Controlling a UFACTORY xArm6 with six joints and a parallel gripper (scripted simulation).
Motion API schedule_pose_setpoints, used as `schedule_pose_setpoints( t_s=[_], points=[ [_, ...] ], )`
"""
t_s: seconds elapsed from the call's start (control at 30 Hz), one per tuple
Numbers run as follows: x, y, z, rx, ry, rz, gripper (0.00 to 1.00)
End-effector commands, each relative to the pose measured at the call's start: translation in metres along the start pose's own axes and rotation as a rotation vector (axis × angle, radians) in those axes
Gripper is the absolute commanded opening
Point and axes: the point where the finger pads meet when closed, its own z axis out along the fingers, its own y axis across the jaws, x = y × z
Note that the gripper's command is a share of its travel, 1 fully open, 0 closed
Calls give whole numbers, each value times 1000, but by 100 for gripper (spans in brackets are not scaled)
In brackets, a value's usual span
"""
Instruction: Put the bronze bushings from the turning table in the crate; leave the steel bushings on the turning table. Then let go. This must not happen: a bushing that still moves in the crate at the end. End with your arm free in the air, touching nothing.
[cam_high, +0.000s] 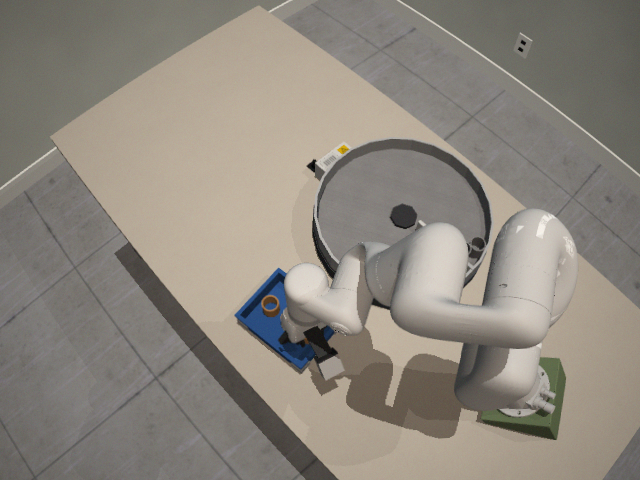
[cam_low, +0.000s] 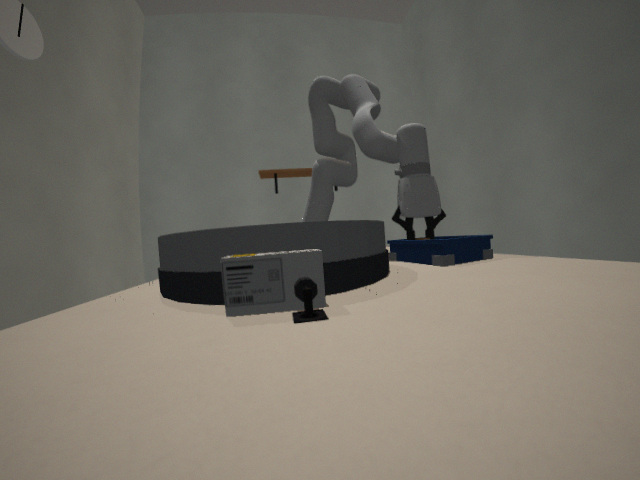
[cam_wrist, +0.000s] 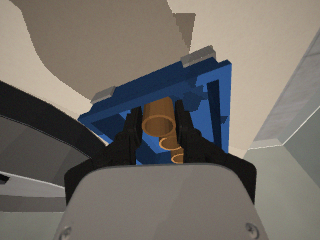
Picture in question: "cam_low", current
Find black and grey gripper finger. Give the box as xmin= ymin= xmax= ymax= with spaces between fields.
xmin=425 ymin=208 xmax=446 ymax=240
xmin=392 ymin=206 xmax=415 ymax=240

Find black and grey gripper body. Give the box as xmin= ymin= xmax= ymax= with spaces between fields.
xmin=397 ymin=173 xmax=441 ymax=218

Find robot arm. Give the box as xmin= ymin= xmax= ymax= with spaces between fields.
xmin=302 ymin=74 xmax=431 ymax=222

